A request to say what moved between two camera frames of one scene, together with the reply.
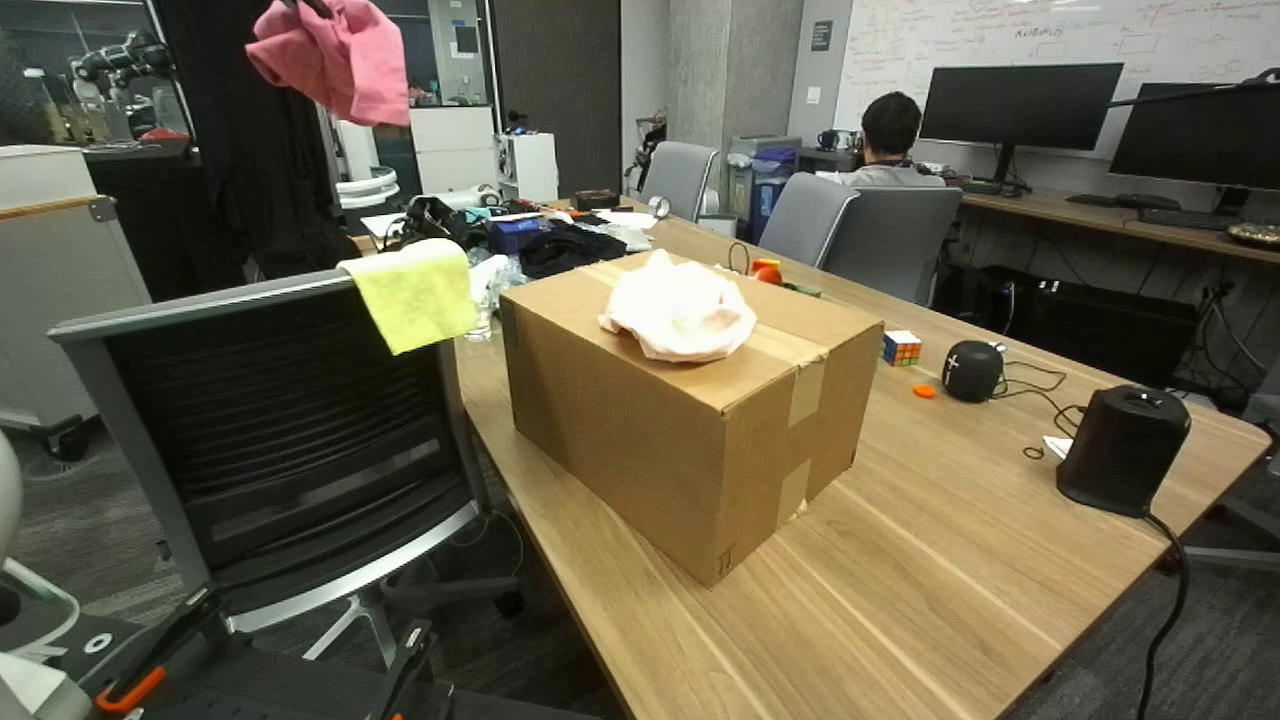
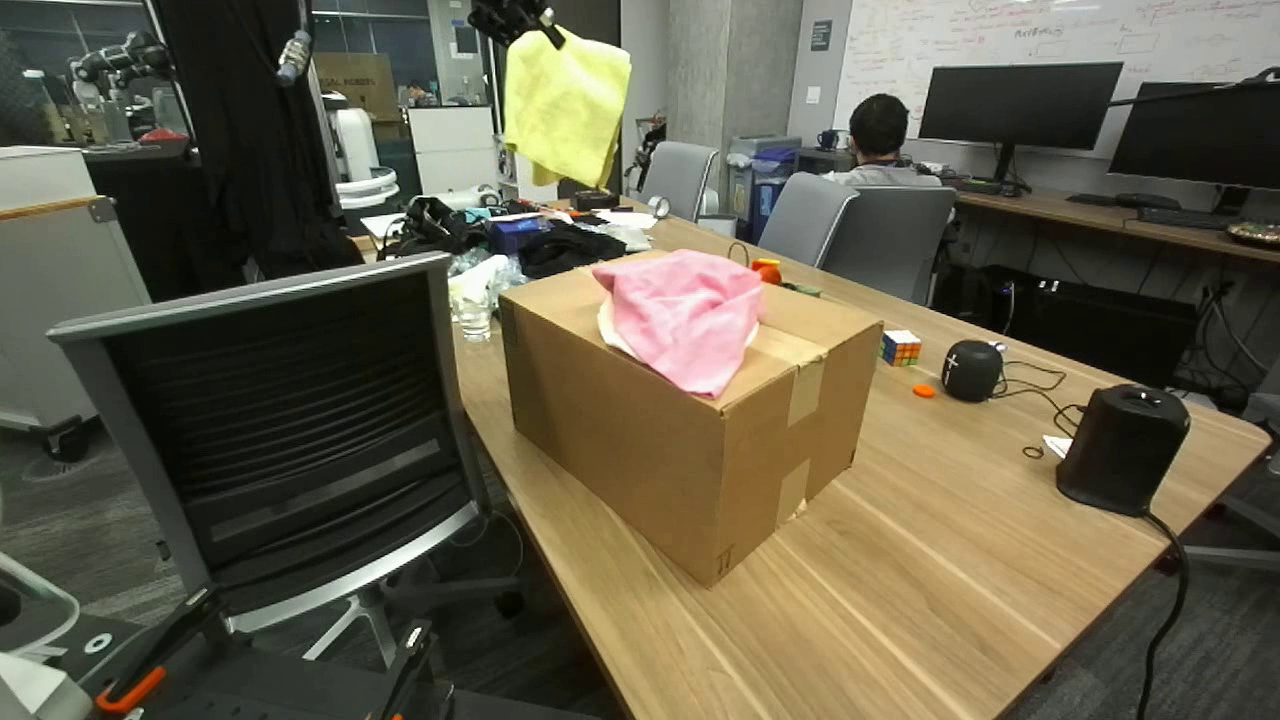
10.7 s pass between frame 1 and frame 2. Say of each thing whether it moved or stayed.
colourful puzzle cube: stayed
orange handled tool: stayed
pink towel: moved
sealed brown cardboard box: stayed
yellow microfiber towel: moved
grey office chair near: stayed
